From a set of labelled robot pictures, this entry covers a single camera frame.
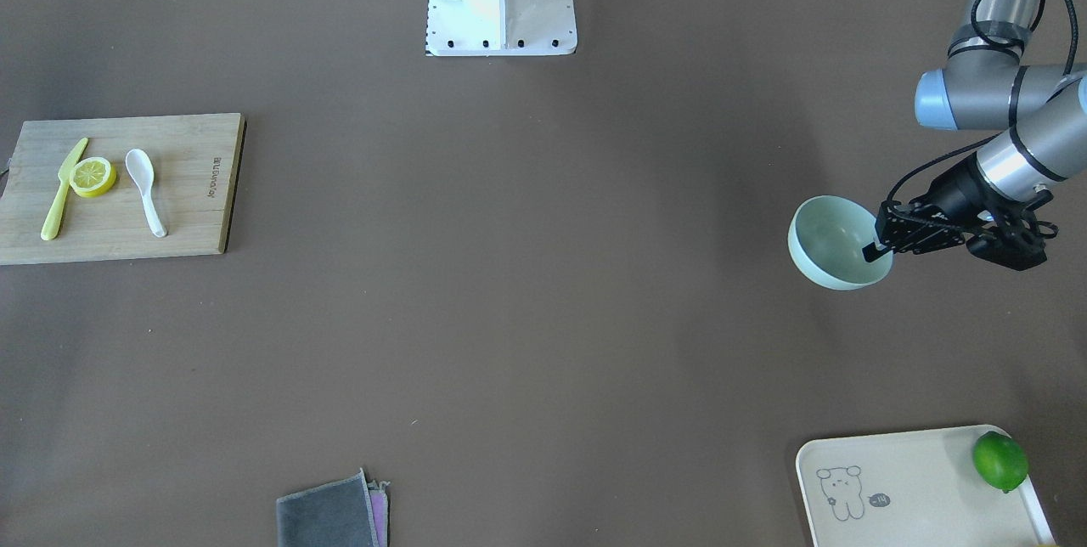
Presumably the lemon half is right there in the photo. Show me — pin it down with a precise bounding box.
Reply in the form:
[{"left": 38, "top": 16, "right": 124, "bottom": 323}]
[{"left": 67, "top": 156, "right": 118, "bottom": 198}]

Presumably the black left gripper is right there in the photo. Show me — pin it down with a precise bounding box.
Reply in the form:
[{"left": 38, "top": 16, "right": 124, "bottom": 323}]
[{"left": 862, "top": 156, "right": 1057, "bottom": 271}]

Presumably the yellow plastic knife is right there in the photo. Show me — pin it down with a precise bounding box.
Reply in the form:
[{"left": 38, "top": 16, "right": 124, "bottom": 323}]
[{"left": 40, "top": 137, "right": 89, "bottom": 241}]

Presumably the mint green bowl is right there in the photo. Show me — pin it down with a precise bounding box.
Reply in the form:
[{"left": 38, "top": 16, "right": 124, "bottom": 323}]
[{"left": 787, "top": 195, "right": 894, "bottom": 291}]

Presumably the grey folded cloth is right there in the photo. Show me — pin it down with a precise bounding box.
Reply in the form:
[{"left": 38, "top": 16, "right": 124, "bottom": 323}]
[{"left": 276, "top": 469, "right": 377, "bottom": 546}]

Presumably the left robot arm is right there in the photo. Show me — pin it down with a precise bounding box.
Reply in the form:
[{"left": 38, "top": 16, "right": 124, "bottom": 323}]
[{"left": 862, "top": 0, "right": 1086, "bottom": 271}]

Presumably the cream rabbit tray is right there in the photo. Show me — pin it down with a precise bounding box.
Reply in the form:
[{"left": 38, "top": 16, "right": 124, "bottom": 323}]
[{"left": 795, "top": 426, "right": 1055, "bottom": 546}]

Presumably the purple cloth under grey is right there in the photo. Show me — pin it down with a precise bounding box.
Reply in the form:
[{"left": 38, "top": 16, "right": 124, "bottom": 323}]
[{"left": 368, "top": 481, "right": 391, "bottom": 547}]

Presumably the green lime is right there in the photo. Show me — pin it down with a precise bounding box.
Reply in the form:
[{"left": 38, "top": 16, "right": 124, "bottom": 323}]
[{"left": 972, "top": 431, "right": 1029, "bottom": 493}]

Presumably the bamboo cutting board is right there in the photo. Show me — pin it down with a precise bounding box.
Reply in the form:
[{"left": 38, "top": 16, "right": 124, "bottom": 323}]
[{"left": 1, "top": 113, "right": 245, "bottom": 265}]

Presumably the white ceramic spoon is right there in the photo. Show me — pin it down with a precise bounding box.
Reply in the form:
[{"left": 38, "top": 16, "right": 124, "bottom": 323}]
[{"left": 125, "top": 148, "right": 168, "bottom": 238}]

